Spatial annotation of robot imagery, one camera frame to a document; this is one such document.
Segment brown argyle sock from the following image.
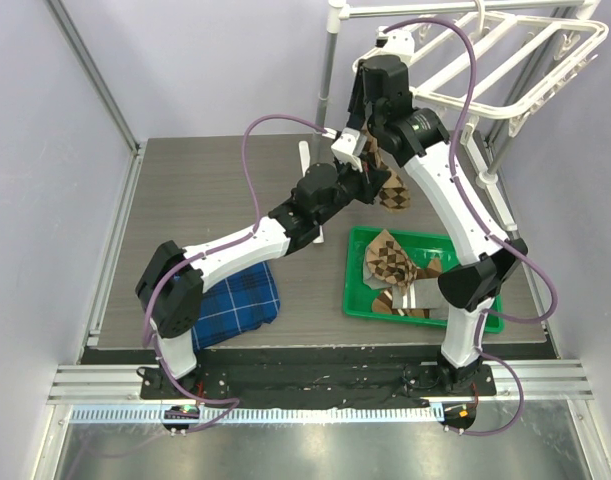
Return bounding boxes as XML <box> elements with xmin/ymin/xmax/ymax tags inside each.
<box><xmin>361</xmin><ymin>126</ymin><xmax>411</xmax><ymax>213</ymax></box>
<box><xmin>363</xmin><ymin>230</ymin><xmax>418</xmax><ymax>290</ymax></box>

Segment white plastic clip hanger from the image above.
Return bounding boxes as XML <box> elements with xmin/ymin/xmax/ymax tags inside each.
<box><xmin>352</xmin><ymin>9</ymin><xmax>610</xmax><ymax>136</ymax></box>

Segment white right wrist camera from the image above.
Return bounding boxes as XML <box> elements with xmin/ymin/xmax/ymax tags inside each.
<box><xmin>376</xmin><ymin>29</ymin><xmax>416</xmax><ymax>66</ymax></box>

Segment grey sock white stripes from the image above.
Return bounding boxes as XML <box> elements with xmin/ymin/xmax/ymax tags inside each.
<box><xmin>362</xmin><ymin>265</ymin><xmax>389</xmax><ymax>290</ymax></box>

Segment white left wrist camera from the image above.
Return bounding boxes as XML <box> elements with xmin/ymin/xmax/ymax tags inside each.
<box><xmin>331</xmin><ymin>128</ymin><xmax>363</xmax><ymax>172</ymax></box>

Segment white slotted cable duct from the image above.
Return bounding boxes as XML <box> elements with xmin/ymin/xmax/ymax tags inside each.
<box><xmin>69</xmin><ymin>403</ymin><xmax>444</xmax><ymax>425</ymax></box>

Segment grey white drying rack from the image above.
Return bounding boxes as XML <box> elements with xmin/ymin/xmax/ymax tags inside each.
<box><xmin>297</xmin><ymin>0</ymin><xmax>604</xmax><ymax>246</ymax></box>

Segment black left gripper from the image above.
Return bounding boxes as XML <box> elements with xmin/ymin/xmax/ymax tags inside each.
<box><xmin>316</xmin><ymin>156</ymin><xmax>391</xmax><ymax>227</ymax></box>

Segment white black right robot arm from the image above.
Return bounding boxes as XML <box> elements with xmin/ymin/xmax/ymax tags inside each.
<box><xmin>347</xmin><ymin>54</ymin><xmax>527</xmax><ymax>395</ymax></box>

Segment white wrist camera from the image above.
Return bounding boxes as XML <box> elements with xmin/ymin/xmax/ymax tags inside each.
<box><xmin>331</xmin><ymin>128</ymin><xmax>363</xmax><ymax>172</ymax></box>
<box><xmin>376</xmin><ymin>29</ymin><xmax>416</xmax><ymax>66</ymax></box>

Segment blue plaid folded cloth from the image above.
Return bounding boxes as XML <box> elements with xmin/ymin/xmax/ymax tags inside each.
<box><xmin>191</xmin><ymin>262</ymin><xmax>281</xmax><ymax>352</ymax></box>

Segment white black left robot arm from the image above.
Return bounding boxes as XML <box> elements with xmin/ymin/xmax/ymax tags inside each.
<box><xmin>135</xmin><ymin>160</ymin><xmax>390</xmax><ymax>399</ymax></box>

